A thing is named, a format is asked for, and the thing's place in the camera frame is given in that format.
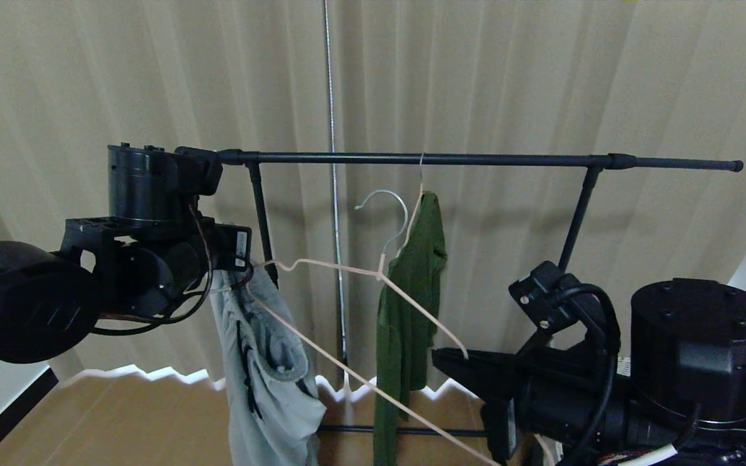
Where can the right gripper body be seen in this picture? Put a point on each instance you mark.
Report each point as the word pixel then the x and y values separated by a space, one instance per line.
pixel 561 408

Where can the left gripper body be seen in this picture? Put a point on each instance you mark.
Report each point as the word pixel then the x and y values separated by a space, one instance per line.
pixel 166 265

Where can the pink clothes hanger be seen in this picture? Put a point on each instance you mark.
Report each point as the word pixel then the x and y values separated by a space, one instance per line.
pixel 425 317
pixel 417 213

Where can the pale grey shorts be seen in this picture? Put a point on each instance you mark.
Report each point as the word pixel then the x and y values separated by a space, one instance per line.
pixel 263 401

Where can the green printed shirt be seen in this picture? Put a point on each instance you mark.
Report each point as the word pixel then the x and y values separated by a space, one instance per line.
pixel 412 304

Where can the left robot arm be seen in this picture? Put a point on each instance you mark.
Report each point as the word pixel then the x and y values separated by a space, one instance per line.
pixel 17 304

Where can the black clothes rack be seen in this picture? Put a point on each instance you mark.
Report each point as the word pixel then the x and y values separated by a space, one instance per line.
pixel 476 158

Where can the beige curtain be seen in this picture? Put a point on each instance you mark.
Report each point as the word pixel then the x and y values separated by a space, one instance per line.
pixel 120 77

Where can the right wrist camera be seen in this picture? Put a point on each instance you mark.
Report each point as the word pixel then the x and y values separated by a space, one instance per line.
pixel 548 298

